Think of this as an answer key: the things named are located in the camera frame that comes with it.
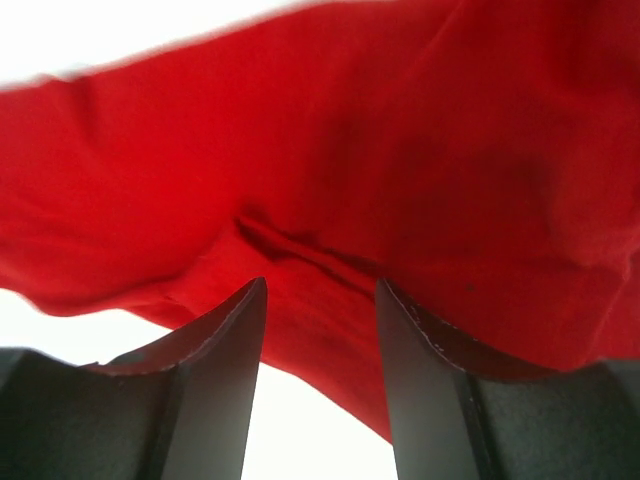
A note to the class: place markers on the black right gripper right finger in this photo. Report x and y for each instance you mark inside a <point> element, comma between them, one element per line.
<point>460,409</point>

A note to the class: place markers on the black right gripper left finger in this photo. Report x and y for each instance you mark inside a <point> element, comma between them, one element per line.
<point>177,408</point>

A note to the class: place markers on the red t shirt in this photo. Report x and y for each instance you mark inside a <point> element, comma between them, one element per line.
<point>483,155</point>

